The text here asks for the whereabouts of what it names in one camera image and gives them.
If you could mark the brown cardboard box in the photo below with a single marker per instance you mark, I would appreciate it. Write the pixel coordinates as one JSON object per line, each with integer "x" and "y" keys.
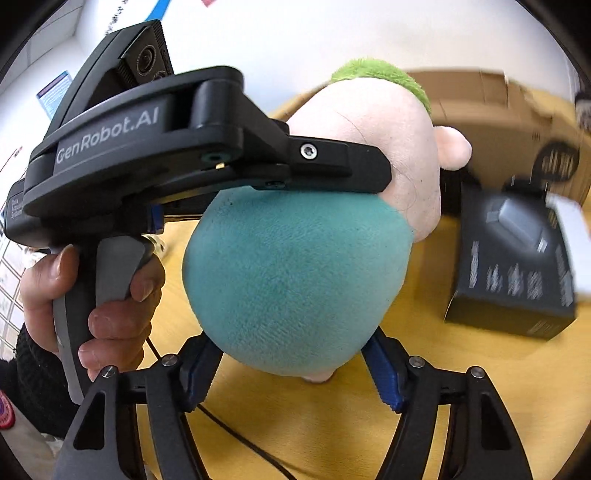
{"x": 503, "y": 129}

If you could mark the black printed box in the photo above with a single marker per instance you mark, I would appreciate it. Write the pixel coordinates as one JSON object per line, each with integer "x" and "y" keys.
{"x": 503, "y": 277}

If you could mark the blue wall poster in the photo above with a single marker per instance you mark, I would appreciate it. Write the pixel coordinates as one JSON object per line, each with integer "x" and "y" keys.
{"x": 53, "y": 94}

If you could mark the person's left hand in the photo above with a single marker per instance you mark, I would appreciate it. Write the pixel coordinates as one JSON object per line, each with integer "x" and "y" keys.
{"x": 115, "y": 323}

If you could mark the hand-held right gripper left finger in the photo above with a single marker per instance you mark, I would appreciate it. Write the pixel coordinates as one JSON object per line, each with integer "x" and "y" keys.
{"x": 198, "y": 392}

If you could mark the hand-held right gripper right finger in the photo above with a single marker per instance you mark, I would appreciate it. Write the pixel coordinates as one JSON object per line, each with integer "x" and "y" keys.
{"x": 383, "y": 374}

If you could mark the teal plush toy green hair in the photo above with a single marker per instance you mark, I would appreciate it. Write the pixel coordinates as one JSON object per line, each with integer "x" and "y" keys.
{"x": 286, "y": 277}

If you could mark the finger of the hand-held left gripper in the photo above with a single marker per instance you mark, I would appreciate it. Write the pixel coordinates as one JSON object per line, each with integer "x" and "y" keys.
{"x": 323, "y": 161}

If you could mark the person's left forearm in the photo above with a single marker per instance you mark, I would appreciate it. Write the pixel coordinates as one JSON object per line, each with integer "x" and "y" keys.
{"x": 37, "y": 392}

